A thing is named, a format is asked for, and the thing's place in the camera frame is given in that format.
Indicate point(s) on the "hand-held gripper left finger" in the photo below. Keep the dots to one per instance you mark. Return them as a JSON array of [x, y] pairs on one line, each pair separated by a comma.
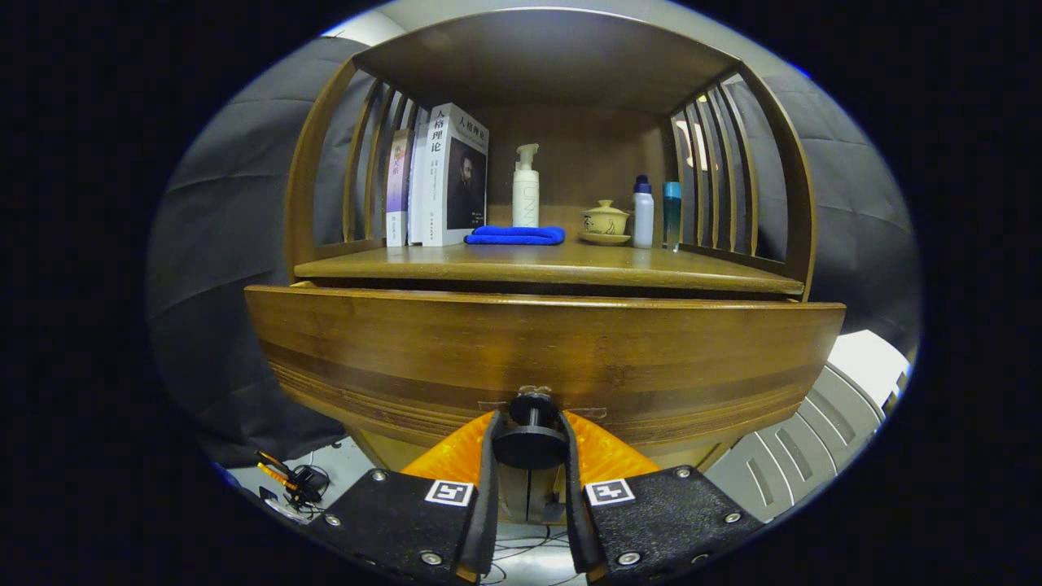
[[480, 521]]

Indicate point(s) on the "black round drawer knob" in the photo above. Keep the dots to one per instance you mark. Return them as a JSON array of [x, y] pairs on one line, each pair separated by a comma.
[[529, 448]]

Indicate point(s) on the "wooden drawer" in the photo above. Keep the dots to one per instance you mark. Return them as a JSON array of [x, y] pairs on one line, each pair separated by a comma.
[[488, 342]]

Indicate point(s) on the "white metal drawer unit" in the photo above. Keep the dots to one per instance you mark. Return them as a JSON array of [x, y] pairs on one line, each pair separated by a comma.
[[781, 480]]

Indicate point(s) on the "teal bottle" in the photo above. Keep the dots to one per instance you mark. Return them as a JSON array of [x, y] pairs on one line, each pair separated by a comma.
[[672, 216]]

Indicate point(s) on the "thick white portrait book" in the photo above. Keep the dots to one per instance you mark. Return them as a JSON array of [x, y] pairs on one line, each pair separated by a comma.
[[456, 179]]

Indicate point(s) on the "thin white book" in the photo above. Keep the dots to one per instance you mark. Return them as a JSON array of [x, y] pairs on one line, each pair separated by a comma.
[[417, 195]]

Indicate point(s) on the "white pump bottle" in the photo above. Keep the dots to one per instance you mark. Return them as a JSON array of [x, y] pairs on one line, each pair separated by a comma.
[[526, 199]]

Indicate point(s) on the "yellow lidded teacup with saucer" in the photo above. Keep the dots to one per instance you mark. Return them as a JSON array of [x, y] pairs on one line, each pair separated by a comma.
[[605, 221]]

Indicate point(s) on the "white bottle with blue cap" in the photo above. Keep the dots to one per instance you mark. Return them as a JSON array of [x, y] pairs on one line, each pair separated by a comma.
[[643, 216]]

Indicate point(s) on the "wooden cabinet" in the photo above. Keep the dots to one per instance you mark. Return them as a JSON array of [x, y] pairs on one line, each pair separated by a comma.
[[553, 57]]

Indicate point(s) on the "wooden countertop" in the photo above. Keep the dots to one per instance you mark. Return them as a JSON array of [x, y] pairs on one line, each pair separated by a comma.
[[570, 264]]

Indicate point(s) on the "black backdrop cloth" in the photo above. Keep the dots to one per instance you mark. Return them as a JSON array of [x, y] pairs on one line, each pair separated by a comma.
[[220, 244]]

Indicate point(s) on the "wooden cabinet door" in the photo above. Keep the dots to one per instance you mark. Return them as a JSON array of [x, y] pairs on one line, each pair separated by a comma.
[[513, 496], [545, 492]]

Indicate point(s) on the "orange and black tool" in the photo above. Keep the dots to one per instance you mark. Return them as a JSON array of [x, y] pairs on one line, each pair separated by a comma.
[[297, 488]]

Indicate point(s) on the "folded blue cloth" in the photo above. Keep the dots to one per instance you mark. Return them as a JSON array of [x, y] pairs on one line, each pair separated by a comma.
[[517, 235]]

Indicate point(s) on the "purple and white book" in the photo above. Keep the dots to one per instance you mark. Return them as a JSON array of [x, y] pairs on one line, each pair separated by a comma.
[[397, 187]]

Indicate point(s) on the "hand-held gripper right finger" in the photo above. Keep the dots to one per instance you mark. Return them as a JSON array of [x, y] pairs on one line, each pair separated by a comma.
[[576, 521]]

